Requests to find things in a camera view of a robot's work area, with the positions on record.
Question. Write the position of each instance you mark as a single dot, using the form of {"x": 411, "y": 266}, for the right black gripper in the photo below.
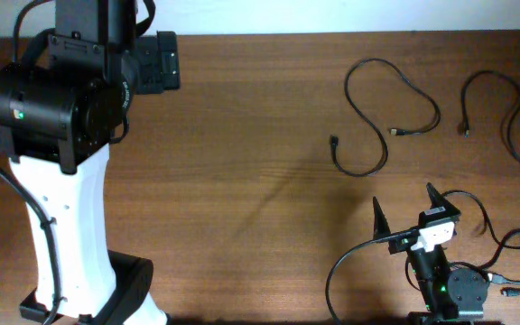
{"x": 406, "y": 237}

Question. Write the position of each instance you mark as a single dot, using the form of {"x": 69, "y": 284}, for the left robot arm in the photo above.
{"x": 64, "y": 101}

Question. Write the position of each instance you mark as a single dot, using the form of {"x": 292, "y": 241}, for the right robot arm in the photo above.
{"x": 451, "y": 296}

